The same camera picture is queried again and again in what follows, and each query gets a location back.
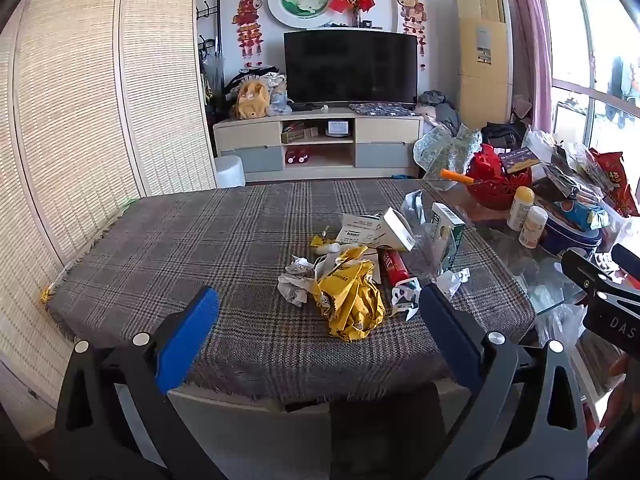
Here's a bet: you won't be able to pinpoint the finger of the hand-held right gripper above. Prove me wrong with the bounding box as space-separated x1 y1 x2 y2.
560 249 640 311
611 243 640 278

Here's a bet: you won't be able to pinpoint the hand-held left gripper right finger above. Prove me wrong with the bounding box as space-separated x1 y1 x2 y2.
419 282 591 480

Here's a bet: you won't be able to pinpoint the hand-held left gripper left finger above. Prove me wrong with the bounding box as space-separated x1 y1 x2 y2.
52 286 226 480

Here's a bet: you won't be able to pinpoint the white tissue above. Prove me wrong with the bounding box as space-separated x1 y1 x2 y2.
436 267 472 297

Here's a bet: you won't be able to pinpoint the silver wrapper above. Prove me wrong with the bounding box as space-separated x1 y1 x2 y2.
391 277 423 320

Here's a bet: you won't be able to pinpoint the red candy tube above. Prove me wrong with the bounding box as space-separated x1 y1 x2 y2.
381 249 418 286

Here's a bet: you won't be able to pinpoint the green milk carton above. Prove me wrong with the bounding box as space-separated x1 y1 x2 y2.
429 202 467 271

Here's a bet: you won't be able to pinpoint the yellow bag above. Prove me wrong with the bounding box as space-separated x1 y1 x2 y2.
311 246 387 343

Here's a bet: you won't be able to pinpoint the white cardboard box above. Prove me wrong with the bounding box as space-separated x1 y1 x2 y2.
336 207 417 252

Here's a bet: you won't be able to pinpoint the white paper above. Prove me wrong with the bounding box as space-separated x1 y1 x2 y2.
277 256 321 307

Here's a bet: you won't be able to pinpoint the person's right hand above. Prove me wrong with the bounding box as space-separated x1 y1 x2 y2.
599 352 640 431

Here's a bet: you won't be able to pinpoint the blue round tin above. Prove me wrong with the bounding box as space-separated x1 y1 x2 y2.
542 205 603 258

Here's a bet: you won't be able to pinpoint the blue snack packet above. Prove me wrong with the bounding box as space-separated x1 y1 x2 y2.
560 200 610 231

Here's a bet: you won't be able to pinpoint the clear plastic bag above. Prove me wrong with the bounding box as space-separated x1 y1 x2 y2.
535 302 586 356

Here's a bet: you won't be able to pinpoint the small white yellow-capped bottle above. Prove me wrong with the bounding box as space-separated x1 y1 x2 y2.
518 206 549 249

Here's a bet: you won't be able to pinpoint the red snack bag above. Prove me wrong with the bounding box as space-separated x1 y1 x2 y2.
589 149 640 218

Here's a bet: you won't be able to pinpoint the large white yellow-capped bottle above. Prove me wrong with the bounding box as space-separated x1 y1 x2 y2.
506 186 535 232

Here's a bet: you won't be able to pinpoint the grey plaid tablecloth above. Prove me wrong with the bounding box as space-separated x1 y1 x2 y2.
47 178 537 403

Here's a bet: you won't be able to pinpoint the pile of foil packets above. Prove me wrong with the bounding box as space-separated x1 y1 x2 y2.
542 142 613 201

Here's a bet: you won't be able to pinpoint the red openwork basket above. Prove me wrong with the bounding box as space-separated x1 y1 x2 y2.
465 144 533 210

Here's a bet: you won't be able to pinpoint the white chair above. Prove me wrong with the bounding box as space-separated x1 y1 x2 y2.
167 390 333 480

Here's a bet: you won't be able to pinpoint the purple booklet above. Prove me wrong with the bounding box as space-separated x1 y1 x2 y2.
498 146 542 175

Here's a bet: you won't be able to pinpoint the black bag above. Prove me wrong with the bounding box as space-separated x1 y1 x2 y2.
481 121 528 151

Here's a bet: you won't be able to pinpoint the white round stool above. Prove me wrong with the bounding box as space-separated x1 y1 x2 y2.
214 155 247 190

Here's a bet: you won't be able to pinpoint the green floral cloth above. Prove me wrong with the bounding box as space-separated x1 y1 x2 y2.
413 122 483 183

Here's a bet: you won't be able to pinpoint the beige standing air conditioner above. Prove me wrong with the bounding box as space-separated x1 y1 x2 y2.
454 0 515 131

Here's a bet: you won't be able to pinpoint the beige grey television cabinet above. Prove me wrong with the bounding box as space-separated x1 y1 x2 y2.
213 107 425 183

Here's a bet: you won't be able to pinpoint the pile of clothes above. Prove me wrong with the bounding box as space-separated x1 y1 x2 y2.
416 90 461 128

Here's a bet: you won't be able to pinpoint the woven folding screen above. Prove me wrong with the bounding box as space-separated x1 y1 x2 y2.
0 0 217 411

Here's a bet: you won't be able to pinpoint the cardboard boxes in cabinet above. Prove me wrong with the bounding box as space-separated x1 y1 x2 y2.
281 122 319 144

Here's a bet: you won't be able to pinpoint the window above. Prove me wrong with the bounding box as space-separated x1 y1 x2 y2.
532 0 640 161

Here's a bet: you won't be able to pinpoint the dark patterned cloth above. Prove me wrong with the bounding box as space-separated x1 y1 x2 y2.
348 102 417 117

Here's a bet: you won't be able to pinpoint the pink curtain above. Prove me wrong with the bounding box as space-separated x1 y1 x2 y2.
500 0 553 133

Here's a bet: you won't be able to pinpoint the yellow plush backpack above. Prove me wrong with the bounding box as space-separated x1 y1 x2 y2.
234 80 271 121

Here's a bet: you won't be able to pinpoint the grey plush toy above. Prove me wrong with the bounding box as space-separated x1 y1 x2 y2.
267 72 293 116

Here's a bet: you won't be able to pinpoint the black television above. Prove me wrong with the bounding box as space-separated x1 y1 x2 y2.
283 29 419 106

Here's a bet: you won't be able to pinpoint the red tasselled hanging ornament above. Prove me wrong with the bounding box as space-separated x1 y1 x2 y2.
397 0 428 71

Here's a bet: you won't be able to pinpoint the black coat rack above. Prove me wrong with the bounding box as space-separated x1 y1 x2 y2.
196 0 224 106

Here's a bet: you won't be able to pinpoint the red fish hanging ornament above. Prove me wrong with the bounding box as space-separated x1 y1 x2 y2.
231 0 263 68

